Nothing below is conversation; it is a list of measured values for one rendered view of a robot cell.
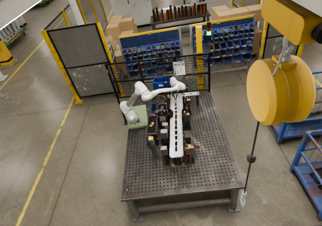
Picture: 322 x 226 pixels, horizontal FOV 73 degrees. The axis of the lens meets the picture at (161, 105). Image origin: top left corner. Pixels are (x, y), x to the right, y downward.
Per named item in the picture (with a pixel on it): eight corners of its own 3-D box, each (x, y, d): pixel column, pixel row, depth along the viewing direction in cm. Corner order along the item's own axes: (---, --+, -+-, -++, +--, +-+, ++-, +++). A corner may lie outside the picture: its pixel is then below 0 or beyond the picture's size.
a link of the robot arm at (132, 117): (132, 124, 374) (130, 124, 352) (126, 116, 376) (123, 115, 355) (140, 118, 374) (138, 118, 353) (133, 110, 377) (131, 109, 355)
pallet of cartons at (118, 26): (137, 55, 749) (130, 25, 682) (114, 58, 758) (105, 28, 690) (140, 40, 840) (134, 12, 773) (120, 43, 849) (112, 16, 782)
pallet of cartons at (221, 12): (248, 45, 690) (254, -1, 603) (258, 56, 628) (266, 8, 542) (211, 51, 694) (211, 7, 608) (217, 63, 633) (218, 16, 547)
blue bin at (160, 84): (169, 88, 402) (168, 82, 394) (153, 88, 408) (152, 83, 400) (170, 83, 414) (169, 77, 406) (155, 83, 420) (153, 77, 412)
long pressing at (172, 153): (185, 157, 287) (185, 156, 286) (168, 158, 290) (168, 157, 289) (182, 93, 392) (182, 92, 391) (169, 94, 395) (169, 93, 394)
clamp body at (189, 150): (196, 164, 310) (195, 149, 286) (186, 165, 311) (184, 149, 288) (196, 158, 317) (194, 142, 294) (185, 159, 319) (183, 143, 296)
